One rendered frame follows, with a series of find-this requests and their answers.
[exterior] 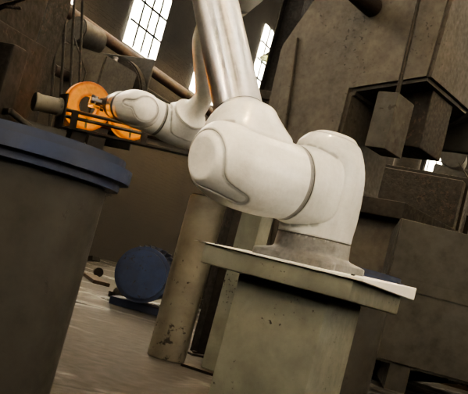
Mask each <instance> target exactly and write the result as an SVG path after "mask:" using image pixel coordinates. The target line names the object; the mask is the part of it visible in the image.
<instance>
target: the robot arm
mask: <svg viewBox="0 0 468 394"><path fill-rule="evenodd" d="M262 1H263V0H192V3H193V8H194V12H195V19H196V23H197V25H196V27H195V31H194V34H193V38H192V56H193V66H194V75H195V94H194V95H193V97H192V98H190V99H189V100H188V99H181V100H179V101H178V102H171V103H170V104H168V103H165V102H163V101H161V100H159V99H158V98H156V97H155V96H154V95H152V94H150V93H148V92H146V91H142V90H136V89H130V90H126V91H116V92H114V93H112V94H110V95H107V96H106V97H105V98H99V97H98V96H96V95H92V96H91V97H90V99H89V102H88V107H91V108H94V109H100V110H99V111H102V112H103V110H104V112H105V114H106V115H107V116H109V117H111V118H112V119H114V120H117V121H119V122H121V123H123V124H126V125H128V126H129V127H132V128H134V129H137V130H139V131H144V132H146V133H148V134H151V135H153V136H155V137H157V138H158V139H159V140H161V141H164V142H165V143H168V144H170V145H173V146H176V147H178V148H182V149H190V150H189V154H188V168H189V172H190V175H191V179H192V180H193V182H194V183H195V185H196V186H197V187H198V188H199V189H200V190H201V191H202V192H203V193H204V194H206V195H207V196H208V197H210V198H211V199H212V200H214V201H216V202H218V203H219V204H221V205H224V206H227V207H230V208H231V209H234V210H238V211H241V212H244V213H249V214H253V215H256V216H261V217H270V218H276V219H277V220H279V221H280V223H279V228H278V231H277V236H276V238H275V241H274V243H273V244H272V245H254V246H253V250H252V252H253V253H258V254H263V255H266V256H272V257H276V258H279V259H283V260H289V261H293V262H296V263H303V264H306V265H310V266H314V267H319V268H323V269H327V270H333V271H338V272H342V273H346V274H355V275H358V276H362V277H363V275H364V270H363V269H361V268H359V267H357V266H355V265H353V264H351V263H349V261H348V260H349V254H350V248H351V246H350V245H351V244H352V238H353V235H354V233H355V229H356V225H357V222H358V219H359V213H360V209H361V205H362V200H363V191H364V185H365V166H364V161H363V154H362V151H361V149H360V147H359V146H358V145H357V143H356V141H355V140H354V139H352V138H350V137H349V136H346V135H344V134H340V133H338V132H334V131H327V130H317V131H312V132H309V133H308V134H306V135H304V136H303V137H301V138H300V139H299V140H298V142H297V144H295V143H293V141H292V138H291V136H290V135H289V133H288V132H287V131H286V129H285V127H284V125H283V124H282V123H281V121H280V119H279V117H278V115H277V112H276V111H275V110H274V109H273V108H272V107H271V106H269V105H267V104H266V103H264V102H262V99H261V95H260V91H259V86H258V81H257V78H256V75H255V68H254V65H253V61H252V55H251V52H250V48H249V44H248V39H247V35H246V31H245V25H244V22H243V18H242V17H243V16H245V15H246V14H248V13H249V12H250V11H251V10H252V9H254V8H255V7H256V6H257V5H258V4H259V3H260V2H262ZM211 103H212V104H213V111H214V112H213V113H212V114H211V115H210V116H209V118H208V120H207V121H205V114H206V112H207V111H208V109H209V107H210V106H211Z"/></svg>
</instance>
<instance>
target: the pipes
mask: <svg viewBox="0 0 468 394"><path fill-rule="evenodd" d="M72 12H73V7H72V6H70V10H69V13H68V16H67V19H68V20H71V19H72ZM76 16H80V12H79V11H77V10H76V9H75V17H76ZM84 18H85V19H86V20H87V21H89V22H90V23H93V24H94V25H95V26H96V27H98V28H100V29H102V28H101V27H100V26H99V25H97V24H96V23H94V22H93V21H91V20H89V19H88V18H87V17H86V16H85V15H84ZM102 30H103V31H105V30H104V29H102ZM105 33H106V37H107V42H106V45H105V46H107V47H108V48H110V49H111V50H113V51H114V52H115V53H117V54H118V55H121V56H133V57H140V58H142V57H141V56H140V55H138V54H137V53H136V52H134V51H133V50H132V49H130V48H128V47H127V46H126V45H125V44H124V43H122V42H121V41H119V40H118V39H116V38H115V37H113V36H112V35H111V34H109V33H108V32H107V31H105ZM151 77H152V78H153V79H155V80H156V81H158V82H159V83H160V84H162V85H163V86H165V87H166V88H168V89H170V90H171V91H172V92H173V93H175V94H176V95H178V96H180V97H181V98H182V99H188V100H189V99H191V98H192V97H193V95H194V94H192V93H191V92H190V91H189V90H187V89H186V88H184V87H183V86H181V85H180V84H178V83H177V82H176V81H175V80H173V79H172V78H171V77H169V76H167V75H166V74H165V73H164V72H162V71H161V70H159V69H158V68H157V67H155V66H154V68H153V71H152V76H151ZM147 92H148V93H150V94H152V95H154V96H155V97H156V98H158V99H159V100H161V101H163V102H165V103H168V104H170V103H171V102H169V101H167V100H166V99H164V98H163V97H162V96H160V95H158V94H157V93H155V92H154V91H153V90H151V89H150V88H148V90H147ZM213 112H214V111H213V108H212V107H211V106H210V107H209V109H208V111H207V112H206V115H207V116H208V117H209V116H210V115H211V114H212V113H213Z"/></svg>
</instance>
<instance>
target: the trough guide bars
mask: <svg viewBox="0 0 468 394"><path fill-rule="evenodd" d="M66 111H67V112H69V113H71V115H68V114H66V116H65V121H64V125H66V126H69V124H70V128H69V129H72V130H76V128H77V121H82V122H85V123H89V124H95V125H99V126H102V127H101V128H104V129H108V130H111V128H112V129H117V130H120V131H126V132H130V133H134V134H140V135H141V137H140V145H146V140H147V138H149V139H152V140H156V141H161V140H159V139H158V138H157V137H155V136H153V135H151V134H148V133H146V132H144V131H136V130H133V129H129V128H125V127H119V126H116V125H112V124H109V122H113V123H117V124H123V123H121V122H119V121H117V120H114V119H112V118H109V117H105V116H99V115H96V114H92V113H86V112H82V111H79V110H75V109H69V108H66ZM78 115H83V116H89V117H93V118H96V119H100V120H106V123H107V124H106V123H103V122H98V121H95V120H89V119H85V118H81V117H78ZM66 118H68V119H70V122H68V121H67V119H66ZM108 121H109V122H108ZM123 125H126V124H123Z"/></svg>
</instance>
